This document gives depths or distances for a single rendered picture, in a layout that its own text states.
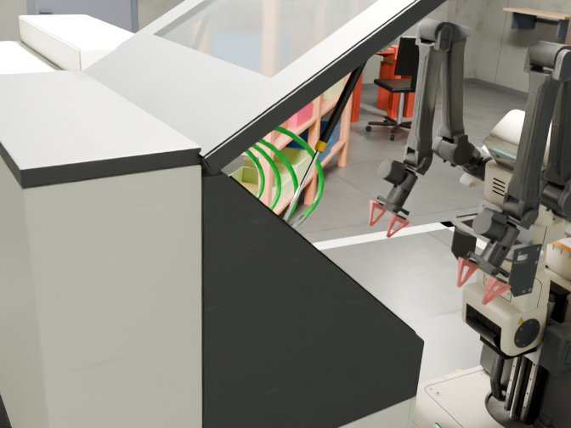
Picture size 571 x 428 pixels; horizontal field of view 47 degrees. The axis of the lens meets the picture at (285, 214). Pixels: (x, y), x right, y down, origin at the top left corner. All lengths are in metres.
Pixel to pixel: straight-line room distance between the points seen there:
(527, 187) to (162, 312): 0.96
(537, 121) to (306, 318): 0.73
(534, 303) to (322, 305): 0.96
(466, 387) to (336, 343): 1.30
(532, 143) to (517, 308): 0.64
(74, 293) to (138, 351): 0.17
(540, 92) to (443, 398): 1.32
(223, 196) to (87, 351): 0.34
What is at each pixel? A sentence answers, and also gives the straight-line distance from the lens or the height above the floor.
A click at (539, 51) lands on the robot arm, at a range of 1.65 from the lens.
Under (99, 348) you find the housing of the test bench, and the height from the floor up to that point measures 1.17.
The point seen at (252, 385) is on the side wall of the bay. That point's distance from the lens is 1.35.
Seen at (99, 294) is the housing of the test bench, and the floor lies 1.27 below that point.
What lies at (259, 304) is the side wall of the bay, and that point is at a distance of 1.25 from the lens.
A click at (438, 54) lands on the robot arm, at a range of 1.97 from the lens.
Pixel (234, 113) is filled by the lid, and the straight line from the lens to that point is 1.13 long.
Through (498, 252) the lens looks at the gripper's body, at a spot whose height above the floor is 1.12.
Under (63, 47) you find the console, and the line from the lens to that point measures 1.85.
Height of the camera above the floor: 1.81
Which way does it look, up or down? 22 degrees down
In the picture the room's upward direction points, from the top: 3 degrees clockwise
